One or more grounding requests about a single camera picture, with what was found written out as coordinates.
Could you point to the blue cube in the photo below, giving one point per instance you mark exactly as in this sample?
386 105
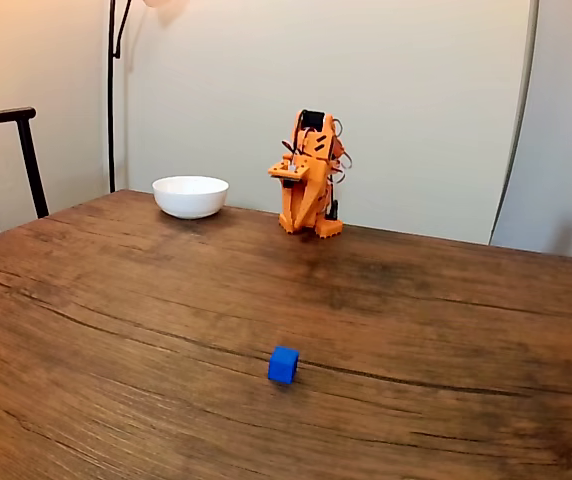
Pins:
282 366

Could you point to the white bowl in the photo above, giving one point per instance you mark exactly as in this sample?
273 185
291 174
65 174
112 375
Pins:
190 197

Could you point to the black power plug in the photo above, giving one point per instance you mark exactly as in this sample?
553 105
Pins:
335 210

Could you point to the black floor lamp pole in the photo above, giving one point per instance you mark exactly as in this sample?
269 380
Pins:
111 125

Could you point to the pale lampshade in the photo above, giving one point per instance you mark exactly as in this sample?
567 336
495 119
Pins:
166 2

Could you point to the black chair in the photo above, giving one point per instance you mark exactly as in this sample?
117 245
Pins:
1 115

